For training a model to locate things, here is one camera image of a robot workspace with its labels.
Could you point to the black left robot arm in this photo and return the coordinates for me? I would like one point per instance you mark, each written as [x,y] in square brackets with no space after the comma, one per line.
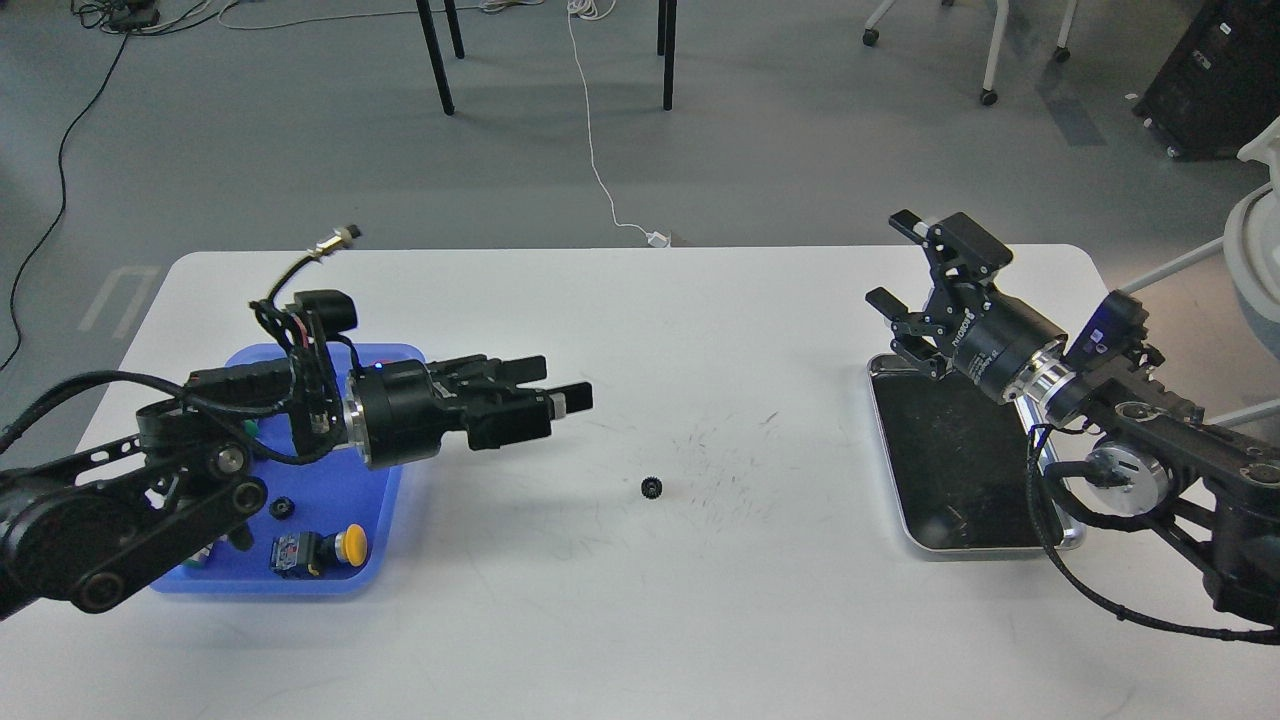
[94,528]

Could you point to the yellow push button switch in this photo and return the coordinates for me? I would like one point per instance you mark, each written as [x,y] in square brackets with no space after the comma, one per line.
[306,553]

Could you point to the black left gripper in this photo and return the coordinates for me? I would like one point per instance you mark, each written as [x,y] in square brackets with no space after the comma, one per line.
[399,412]

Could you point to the metal tray with black mat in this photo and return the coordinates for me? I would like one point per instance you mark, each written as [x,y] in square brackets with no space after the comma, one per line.
[957,460]

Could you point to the white chair at right edge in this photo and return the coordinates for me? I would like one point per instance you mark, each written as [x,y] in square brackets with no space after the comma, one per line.
[1250,244]

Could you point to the blue plastic tray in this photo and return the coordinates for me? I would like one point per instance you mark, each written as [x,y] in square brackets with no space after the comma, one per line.
[328,496]

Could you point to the black equipment case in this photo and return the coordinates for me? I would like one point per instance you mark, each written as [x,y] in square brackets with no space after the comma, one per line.
[1218,89]

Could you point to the small black gear on tray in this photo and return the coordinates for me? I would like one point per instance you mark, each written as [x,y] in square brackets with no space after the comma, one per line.
[282,508]

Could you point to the silver green industrial part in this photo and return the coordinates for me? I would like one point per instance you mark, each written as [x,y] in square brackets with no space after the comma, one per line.
[203,559]

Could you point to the small black gear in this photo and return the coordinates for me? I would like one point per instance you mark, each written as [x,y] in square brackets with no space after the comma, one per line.
[651,487]
[282,508]

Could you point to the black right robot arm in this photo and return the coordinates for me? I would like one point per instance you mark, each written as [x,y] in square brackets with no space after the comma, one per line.
[1113,447]

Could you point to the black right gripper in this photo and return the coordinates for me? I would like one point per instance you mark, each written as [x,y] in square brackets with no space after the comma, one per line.
[967,325]

